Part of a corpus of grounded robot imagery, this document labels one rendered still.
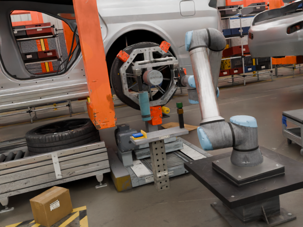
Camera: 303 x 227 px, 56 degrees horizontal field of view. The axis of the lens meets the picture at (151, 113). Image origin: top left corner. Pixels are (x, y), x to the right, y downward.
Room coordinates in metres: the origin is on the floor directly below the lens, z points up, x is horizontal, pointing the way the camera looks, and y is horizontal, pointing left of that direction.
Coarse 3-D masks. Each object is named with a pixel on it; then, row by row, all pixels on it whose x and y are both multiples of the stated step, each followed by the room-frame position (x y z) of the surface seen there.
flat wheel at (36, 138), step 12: (72, 120) 2.87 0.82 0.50; (84, 120) 2.78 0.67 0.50; (36, 132) 2.58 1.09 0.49; (48, 132) 2.59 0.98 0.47; (60, 132) 2.37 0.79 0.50; (72, 132) 2.35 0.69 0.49; (84, 132) 2.42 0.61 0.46; (96, 132) 2.59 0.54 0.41; (36, 144) 2.33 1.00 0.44; (48, 144) 2.30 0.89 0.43; (60, 144) 2.30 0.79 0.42; (72, 144) 2.34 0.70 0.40; (84, 144) 2.41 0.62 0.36; (48, 156) 2.31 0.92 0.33; (60, 156) 2.30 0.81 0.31
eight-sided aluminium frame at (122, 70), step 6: (144, 48) 2.62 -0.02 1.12; (150, 48) 2.64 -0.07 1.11; (156, 48) 2.65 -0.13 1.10; (132, 54) 2.59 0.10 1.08; (162, 54) 2.67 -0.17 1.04; (132, 60) 2.59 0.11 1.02; (168, 60) 2.70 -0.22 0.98; (126, 66) 2.57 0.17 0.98; (120, 72) 2.57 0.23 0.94; (126, 78) 2.57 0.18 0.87; (126, 84) 2.56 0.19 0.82; (174, 84) 2.70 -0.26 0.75; (126, 90) 2.56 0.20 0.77; (168, 90) 2.73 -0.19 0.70; (174, 90) 2.70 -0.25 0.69; (132, 96) 2.57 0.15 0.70; (168, 96) 2.67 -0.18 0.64; (138, 102) 2.59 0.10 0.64; (150, 102) 2.62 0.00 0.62; (156, 102) 2.64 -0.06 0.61; (162, 102) 2.65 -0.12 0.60
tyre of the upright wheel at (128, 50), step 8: (128, 48) 2.69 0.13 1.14; (136, 48) 2.69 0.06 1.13; (112, 64) 2.81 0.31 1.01; (120, 64) 2.64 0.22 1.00; (112, 72) 2.70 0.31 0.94; (112, 80) 2.70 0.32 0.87; (120, 80) 2.63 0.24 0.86; (112, 88) 2.81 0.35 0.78; (120, 88) 2.63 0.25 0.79; (176, 88) 2.79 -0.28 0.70; (120, 96) 2.63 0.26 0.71; (128, 104) 2.65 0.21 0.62; (136, 104) 2.67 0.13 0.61
